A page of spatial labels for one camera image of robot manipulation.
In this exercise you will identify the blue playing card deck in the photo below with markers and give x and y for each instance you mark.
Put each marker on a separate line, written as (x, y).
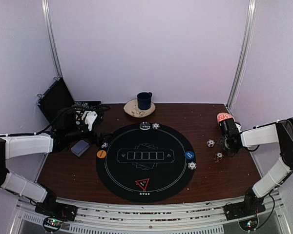
(80, 147)

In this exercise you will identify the black poker set case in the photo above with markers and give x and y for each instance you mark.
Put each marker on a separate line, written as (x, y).
(60, 108)

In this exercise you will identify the orange big blind button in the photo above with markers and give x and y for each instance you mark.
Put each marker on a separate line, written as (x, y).
(101, 154)

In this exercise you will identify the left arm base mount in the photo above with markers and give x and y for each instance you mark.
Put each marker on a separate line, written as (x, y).
(57, 216)

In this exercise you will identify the round black poker mat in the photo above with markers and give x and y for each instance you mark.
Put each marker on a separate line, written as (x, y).
(134, 154)

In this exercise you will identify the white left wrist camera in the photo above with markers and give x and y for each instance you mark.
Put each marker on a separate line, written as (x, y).
(89, 119)

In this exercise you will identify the beige ceramic saucer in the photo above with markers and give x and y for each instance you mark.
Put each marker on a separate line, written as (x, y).
(131, 108)

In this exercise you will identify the red patterned small bowl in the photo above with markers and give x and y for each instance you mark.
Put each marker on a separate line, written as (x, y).
(223, 116)

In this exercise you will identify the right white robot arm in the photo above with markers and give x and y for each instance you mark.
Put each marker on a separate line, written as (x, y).
(273, 140)

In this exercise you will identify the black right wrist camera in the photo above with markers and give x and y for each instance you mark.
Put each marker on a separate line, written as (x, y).
(228, 127)

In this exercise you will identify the dark blue mug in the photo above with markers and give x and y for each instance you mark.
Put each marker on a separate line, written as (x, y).
(144, 100)

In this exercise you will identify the blue white chip stack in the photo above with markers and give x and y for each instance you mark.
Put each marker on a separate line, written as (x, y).
(210, 143)

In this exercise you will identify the blue ten poker chip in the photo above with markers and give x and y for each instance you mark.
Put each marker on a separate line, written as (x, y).
(192, 165)

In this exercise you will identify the red triangle all-in marker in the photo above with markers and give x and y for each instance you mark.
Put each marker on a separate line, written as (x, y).
(143, 183)

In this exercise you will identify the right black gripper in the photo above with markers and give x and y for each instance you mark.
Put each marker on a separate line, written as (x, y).
(221, 142)

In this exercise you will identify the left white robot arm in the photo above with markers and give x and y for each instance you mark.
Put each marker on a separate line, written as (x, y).
(46, 141)

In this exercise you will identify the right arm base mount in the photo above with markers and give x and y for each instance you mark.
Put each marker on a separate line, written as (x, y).
(247, 220)

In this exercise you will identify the blue small blind button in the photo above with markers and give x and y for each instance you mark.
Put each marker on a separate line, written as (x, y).
(189, 155)

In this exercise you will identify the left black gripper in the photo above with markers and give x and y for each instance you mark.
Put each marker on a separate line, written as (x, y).
(102, 135)

